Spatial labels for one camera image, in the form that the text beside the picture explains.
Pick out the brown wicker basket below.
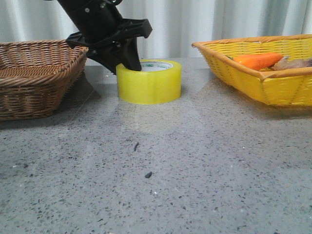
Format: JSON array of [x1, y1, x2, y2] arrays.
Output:
[[0, 39, 88, 121]]

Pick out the brown toy figure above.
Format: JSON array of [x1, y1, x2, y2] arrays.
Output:
[[271, 56, 312, 71]]

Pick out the orange toy carrot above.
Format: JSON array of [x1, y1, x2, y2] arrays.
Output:
[[233, 53, 284, 71]]

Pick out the black debris fleck small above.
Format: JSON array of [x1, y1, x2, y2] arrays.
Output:
[[145, 172, 153, 178]]

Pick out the yellow tape roll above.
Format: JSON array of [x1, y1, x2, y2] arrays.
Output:
[[117, 59, 182, 104]]

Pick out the yellow woven basket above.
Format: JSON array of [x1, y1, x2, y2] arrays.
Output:
[[192, 34, 312, 106]]

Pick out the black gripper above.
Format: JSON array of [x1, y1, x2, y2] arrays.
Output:
[[58, 0, 152, 75]]

